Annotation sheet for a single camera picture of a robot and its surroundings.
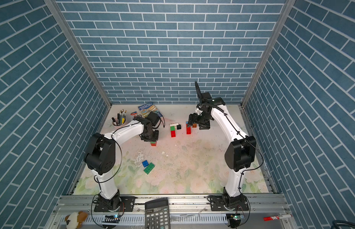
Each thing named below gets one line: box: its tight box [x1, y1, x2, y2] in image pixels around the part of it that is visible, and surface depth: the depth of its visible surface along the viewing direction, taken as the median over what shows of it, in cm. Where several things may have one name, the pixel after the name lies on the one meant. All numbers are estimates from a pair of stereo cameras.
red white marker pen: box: [262, 213, 293, 222], surface depth 71 cm
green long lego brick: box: [143, 162, 156, 175], surface depth 87 cm
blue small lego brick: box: [141, 159, 149, 168], surface depth 88 cm
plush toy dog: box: [64, 210, 89, 229], surface depth 69 cm
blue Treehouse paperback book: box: [137, 102, 163, 118], surface depth 118 cm
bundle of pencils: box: [117, 109, 127, 125], surface depth 96 cm
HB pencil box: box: [130, 111, 137, 121], surface depth 114 cm
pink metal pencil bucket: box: [111, 118, 130, 130], surface depth 98 cm
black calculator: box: [144, 198, 171, 229], surface depth 71 cm
